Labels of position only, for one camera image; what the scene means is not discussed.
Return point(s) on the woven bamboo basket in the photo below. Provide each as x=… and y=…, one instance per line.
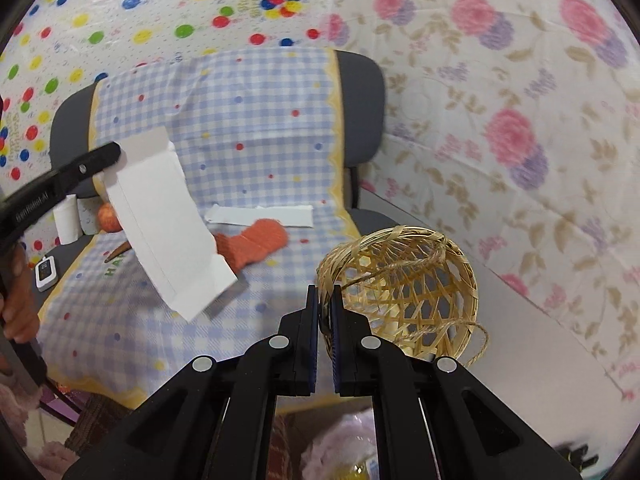
x=415, y=280

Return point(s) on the person's plaid trousers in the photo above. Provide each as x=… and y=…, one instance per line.
x=97, y=425

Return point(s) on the white tissue roll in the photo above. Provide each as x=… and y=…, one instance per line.
x=66, y=220

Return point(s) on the floral print plastic sheet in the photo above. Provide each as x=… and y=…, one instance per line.
x=500, y=85

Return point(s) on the orange knitted glove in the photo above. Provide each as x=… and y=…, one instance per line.
x=260, y=240

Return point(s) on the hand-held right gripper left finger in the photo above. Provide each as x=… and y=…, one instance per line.
x=313, y=360

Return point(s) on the pink plastic bin bag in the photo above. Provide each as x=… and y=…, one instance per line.
x=325, y=450

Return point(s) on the plain white paper bag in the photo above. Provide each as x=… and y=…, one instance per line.
x=160, y=220

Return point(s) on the white paper strip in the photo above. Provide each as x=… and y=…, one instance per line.
x=270, y=216

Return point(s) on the brown wooden stick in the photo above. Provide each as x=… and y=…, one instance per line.
x=117, y=252

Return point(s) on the grey office chair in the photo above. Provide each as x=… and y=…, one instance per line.
x=360, y=110

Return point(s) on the blue checkered plastic cover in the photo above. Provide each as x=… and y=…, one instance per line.
x=250, y=160

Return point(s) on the balloon print plastic sheet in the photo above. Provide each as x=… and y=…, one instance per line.
x=150, y=10

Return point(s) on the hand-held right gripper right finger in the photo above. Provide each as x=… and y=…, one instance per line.
x=336, y=360

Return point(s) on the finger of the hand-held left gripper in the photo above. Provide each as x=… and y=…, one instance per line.
x=95, y=160

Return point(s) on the small white device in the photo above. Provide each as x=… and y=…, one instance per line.
x=46, y=273

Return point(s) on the red apple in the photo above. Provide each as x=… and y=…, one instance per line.
x=106, y=217

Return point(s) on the person's left hand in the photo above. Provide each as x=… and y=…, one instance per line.
x=22, y=305

